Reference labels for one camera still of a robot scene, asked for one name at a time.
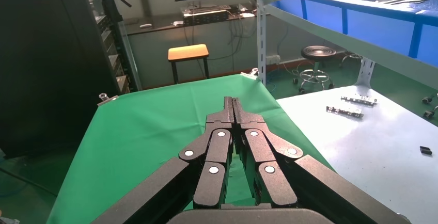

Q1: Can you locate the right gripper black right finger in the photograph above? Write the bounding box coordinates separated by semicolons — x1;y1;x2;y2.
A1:
232;97;305;209

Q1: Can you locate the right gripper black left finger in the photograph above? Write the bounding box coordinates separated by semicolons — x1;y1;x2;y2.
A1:
178;97;234;210

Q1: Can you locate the green table cloth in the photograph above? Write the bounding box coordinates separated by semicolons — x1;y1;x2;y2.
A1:
46;73;334;224

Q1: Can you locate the silver binder clip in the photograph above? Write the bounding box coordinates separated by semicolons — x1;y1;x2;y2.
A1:
240;68;259;80
97;93;119;107

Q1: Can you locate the wooden top stool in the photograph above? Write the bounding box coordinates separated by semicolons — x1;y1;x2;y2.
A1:
167;44;210;85

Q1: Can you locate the round stool with chrome base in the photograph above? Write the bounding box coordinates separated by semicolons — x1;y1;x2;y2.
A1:
293;45;338;95

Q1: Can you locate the grey office desk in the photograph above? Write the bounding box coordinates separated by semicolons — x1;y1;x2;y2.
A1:
121;8;261;90

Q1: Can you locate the black keyboard on stand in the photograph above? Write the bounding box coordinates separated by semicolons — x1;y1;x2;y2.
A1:
180;5;232;25

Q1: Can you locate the blue plastic bin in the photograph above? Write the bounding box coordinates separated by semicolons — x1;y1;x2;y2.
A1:
273;0;438;69

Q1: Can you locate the black equipment rack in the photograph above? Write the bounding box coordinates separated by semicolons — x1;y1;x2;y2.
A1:
0;0;142;159

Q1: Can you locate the small notched metal rail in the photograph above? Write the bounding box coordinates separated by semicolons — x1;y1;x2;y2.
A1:
340;94;378;107
325;105;364;119

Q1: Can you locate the perforated grey shelf post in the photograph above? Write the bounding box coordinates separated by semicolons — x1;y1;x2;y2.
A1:
355;58;377;88
256;0;267;86

